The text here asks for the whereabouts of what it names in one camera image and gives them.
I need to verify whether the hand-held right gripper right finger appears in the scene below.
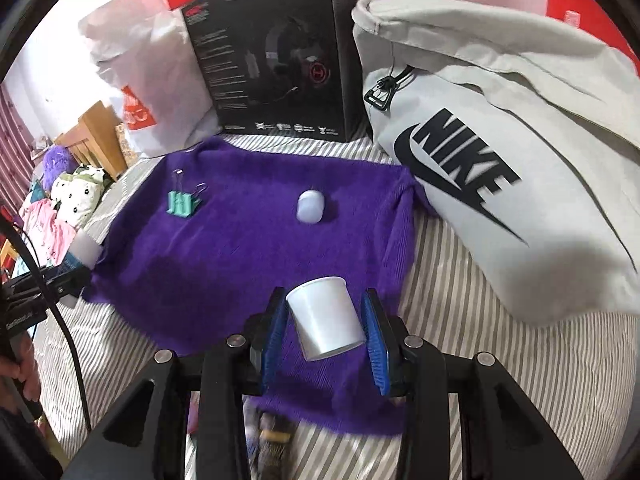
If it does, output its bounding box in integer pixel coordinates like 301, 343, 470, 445
361, 287, 586, 480

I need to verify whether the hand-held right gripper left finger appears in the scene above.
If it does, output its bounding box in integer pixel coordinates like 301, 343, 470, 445
65, 287, 288, 480

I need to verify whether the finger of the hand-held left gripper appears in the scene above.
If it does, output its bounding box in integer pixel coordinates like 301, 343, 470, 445
5, 285, 83, 311
10, 264, 93, 291

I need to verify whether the white and blue bottle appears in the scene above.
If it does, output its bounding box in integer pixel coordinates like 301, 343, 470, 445
60, 230, 104, 308

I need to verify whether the white cylindrical container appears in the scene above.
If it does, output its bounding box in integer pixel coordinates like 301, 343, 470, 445
286, 276, 365, 362

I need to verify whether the person's left hand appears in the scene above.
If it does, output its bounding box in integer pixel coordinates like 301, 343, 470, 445
0, 335, 43, 403

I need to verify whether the pink printed cloth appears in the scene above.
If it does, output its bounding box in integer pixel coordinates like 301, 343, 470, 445
22, 199, 76, 266

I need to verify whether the purple towel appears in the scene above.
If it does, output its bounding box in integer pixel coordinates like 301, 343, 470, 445
82, 136, 436, 436

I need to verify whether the dark blurred object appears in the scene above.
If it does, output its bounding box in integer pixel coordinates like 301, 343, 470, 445
250, 407, 298, 480

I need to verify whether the purple plush toy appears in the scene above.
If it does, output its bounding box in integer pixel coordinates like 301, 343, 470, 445
41, 145, 76, 188

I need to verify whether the person's dark clothing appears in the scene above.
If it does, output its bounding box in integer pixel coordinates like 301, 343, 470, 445
0, 400, 65, 480

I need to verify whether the striped maroon curtain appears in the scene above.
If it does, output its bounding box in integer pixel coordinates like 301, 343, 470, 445
0, 82, 36, 216

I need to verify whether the green binder clip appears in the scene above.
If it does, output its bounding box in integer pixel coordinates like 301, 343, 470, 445
166, 167, 208, 218

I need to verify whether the wooden bed headboard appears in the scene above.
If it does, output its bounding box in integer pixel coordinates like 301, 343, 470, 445
54, 101, 127, 181

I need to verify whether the brown cardboard piece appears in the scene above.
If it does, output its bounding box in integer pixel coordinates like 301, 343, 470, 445
116, 122, 138, 166

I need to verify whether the white plastic bag orange logo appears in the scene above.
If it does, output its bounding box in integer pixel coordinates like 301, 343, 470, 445
77, 0, 223, 158

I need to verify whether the black headphone box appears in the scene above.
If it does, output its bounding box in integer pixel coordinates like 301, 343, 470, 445
181, 0, 368, 143

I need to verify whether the red paper bag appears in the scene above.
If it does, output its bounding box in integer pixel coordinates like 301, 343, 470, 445
546, 0, 626, 46

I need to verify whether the black cable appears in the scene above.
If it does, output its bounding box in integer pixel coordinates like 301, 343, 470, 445
0, 205, 93, 433

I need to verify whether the grey drawstring bag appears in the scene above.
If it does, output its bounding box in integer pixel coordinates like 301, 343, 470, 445
351, 0, 640, 328

